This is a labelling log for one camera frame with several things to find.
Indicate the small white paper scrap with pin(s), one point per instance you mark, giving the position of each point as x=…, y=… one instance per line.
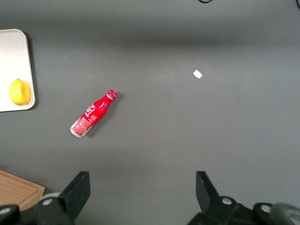
x=197, y=74

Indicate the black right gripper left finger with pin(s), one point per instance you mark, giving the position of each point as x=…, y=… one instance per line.
x=75, y=194

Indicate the wooden two-drawer cabinet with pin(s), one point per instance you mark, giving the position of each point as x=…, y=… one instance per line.
x=16, y=189

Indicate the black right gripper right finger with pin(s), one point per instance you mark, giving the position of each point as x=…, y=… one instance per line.
x=208, y=197

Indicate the red cola bottle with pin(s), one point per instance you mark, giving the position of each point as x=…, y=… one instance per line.
x=93, y=114

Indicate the beige rectangular tray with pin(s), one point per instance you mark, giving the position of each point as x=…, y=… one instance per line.
x=11, y=58

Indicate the yellow lemon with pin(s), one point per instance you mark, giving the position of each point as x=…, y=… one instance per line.
x=19, y=92

